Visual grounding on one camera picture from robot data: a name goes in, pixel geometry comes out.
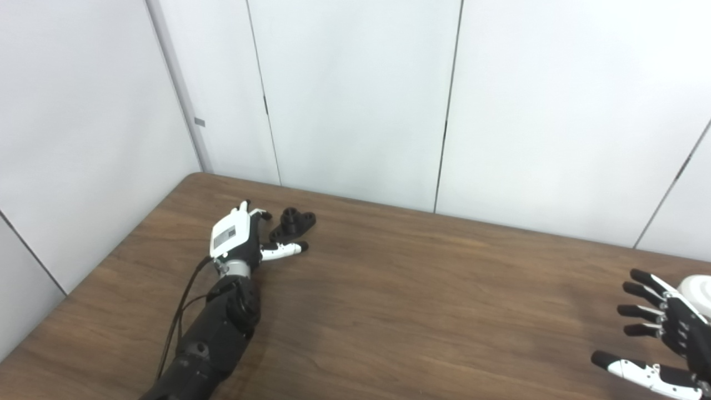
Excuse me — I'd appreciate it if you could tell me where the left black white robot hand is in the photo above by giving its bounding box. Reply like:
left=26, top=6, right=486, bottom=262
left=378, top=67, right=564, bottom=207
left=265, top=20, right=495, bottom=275
left=209, top=199, right=310, bottom=277

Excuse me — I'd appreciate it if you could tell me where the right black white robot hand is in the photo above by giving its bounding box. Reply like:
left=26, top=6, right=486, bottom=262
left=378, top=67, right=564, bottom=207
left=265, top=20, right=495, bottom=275
left=590, top=268, right=711, bottom=400

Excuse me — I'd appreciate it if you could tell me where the round white plastic piece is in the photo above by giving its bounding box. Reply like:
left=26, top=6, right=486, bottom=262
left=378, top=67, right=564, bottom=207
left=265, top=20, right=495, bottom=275
left=675, top=274, right=711, bottom=319

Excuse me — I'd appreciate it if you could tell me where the black plastic holder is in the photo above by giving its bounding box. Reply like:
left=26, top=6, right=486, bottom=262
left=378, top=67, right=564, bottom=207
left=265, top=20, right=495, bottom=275
left=268, top=207, right=318, bottom=244

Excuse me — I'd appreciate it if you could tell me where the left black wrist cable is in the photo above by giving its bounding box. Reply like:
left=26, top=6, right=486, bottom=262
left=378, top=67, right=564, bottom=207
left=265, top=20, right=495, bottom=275
left=155, top=256, right=224, bottom=382

